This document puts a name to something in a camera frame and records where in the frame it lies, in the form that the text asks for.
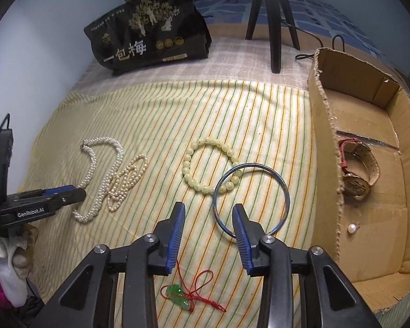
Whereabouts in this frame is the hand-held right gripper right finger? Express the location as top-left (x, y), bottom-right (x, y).
top-left (232, 204), bottom-right (380, 328)

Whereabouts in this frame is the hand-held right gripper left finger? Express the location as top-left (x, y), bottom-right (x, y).
top-left (31, 202), bottom-right (186, 328)

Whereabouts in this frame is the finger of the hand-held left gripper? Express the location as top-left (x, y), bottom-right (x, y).
top-left (7, 184), bottom-right (78, 201)
top-left (0, 188), bottom-right (87, 227)

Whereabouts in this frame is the white pearl necklace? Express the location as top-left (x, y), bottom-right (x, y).
top-left (72, 137), bottom-right (125, 224)

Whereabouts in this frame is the blue metal bangle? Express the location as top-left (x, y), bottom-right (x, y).
top-left (212, 163), bottom-right (290, 237)

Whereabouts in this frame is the cardboard box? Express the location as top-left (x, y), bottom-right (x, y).
top-left (306, 47), bottom-right (410, 315)

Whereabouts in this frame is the person's left hand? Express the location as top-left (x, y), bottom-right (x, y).
top-left (0, 225), bottom-right (39, 309)

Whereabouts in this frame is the yellow striped cloth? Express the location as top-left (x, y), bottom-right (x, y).
top-left (19, 79), bottom-right (329, 328)

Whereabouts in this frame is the beige checked bed sheet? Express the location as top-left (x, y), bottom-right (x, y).
top-left (68, 36), bottom-right (320, 94)

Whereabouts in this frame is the black snack bag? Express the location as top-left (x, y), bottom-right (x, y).
top-left (83, 0), bottom-right (213, 77)

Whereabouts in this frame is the black tripod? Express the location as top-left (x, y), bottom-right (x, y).
top-left (245, 0), bottom-right (301, 74)

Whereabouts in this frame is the blue patterned blanket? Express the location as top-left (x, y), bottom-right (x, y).
top-left (191, 0), bottom-right (388, 58)

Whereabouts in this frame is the green pendant with red cord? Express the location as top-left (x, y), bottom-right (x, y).
top-left (160, 259), bottom-right (227, 314)

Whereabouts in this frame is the cream pearl necklace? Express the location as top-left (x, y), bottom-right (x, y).
top-left (105, 154), bottom-right (148, 212)

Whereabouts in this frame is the pale yellow bead bracelet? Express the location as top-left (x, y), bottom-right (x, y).
top-left (182, 136), bottom-right (242, 194)

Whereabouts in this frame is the gold wristwatch with leather strap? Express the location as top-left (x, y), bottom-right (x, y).
top-left (338, 137), bottom-right (380, 199)

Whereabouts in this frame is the black cable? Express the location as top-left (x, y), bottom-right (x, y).
top-left (280, 19), bottom-right (345, 61)

